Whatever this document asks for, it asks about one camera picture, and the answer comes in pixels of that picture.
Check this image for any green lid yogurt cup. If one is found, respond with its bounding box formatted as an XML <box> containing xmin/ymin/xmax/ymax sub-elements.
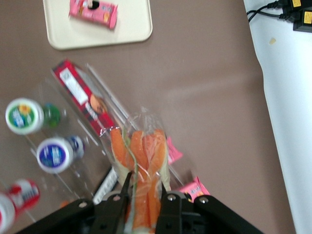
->
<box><xmin>5</xmin><ymin>97</ymin><xmax>62</xmax><ymax>136</ymax></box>

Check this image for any black adapter cable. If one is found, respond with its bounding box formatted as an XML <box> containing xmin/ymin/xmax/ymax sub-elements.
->
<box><xmin>246</xmin><ymin>1</ymin><xmax>295</xmax><ymax>24</ymax></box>

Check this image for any red cookie box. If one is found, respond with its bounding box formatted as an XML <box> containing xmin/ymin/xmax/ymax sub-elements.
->
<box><xmin>52</xmin><ymin>59</ymin><xmax>116</xmax><ymax>137</ymax></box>

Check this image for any small black carton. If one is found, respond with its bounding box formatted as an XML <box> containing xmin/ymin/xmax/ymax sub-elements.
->
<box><xmin>92</xmin><ymin>167</ymin><xmax>119</xmax><ymax>205</ymax></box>

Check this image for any beige plastic tray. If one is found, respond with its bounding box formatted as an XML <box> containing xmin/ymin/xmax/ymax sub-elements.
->
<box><xmin>43</xmin><ymin>0</ymin><xmax>154</xmax><ymax>51</ymax></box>

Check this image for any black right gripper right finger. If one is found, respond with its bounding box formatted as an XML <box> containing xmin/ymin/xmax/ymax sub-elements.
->
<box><xmin>156</xmin><ymin>187</ymin><xmax>193</xmax><ymax>234</ymax></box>

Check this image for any black power adapter yellow label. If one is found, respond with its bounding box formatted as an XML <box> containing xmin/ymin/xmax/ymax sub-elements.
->
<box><xmin>292</xmin><ymin>9</ymin><xmax>312</xmax><ymax>33</ymax></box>
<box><xmin>277</xmin><ymin>0</ymin><xmax>312</xmax><ymax>9</ymax></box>

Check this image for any red lid yogurt cup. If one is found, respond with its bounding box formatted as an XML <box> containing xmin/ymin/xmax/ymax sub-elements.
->
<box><xmin>0</xmin><ymin>178</ymin><xmax>41</xmax><ymax>234</ymax></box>

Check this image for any triangle sandwich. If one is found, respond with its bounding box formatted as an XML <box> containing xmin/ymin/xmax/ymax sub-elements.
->
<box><xmin>99</xmin><ymin>106</ymin><xmax>171</xmax><ymax>234</ymax></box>

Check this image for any pink snack packet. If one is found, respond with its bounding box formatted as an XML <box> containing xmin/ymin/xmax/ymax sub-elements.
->
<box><xmin>179</xmin><ymin>176</ymin><xmax>211</xmax><ymax>203</ymax></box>
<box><xmin>68</xmin><ymin>0</ymin><xmax>119</xmax><ymax>30</ymax></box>
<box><xmin>167</xmin><ymin>136</ymin><xmax>183</xmax><ymax>164</ymax></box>

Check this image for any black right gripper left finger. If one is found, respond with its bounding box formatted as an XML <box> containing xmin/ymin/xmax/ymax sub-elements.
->
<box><xmin>91</xmin><ymin>172</ymin><xmax>134</xmax><ymax>234</ymax></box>

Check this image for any blue lid yogurt cup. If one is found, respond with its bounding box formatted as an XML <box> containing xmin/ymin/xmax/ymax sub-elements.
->
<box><xmin>36</xmin><ymin>135</ymin><xmax>85</xmax><ymax>175</ymax></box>

